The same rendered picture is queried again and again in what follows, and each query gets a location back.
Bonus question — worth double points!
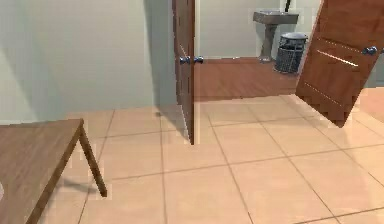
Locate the brown wooden room door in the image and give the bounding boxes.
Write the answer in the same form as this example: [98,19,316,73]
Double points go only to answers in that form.
[295,0,384,129]
[171,0,196,146]

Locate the grey mesh waste bin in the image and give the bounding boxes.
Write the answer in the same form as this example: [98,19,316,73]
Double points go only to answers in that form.
[273,32,309,75]

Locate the brown wooden table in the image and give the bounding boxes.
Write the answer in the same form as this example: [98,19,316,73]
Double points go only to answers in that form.
[0,118,108,224]

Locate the grey pedestal sink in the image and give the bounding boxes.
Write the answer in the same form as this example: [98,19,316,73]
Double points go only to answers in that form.
[252,10,300,63]

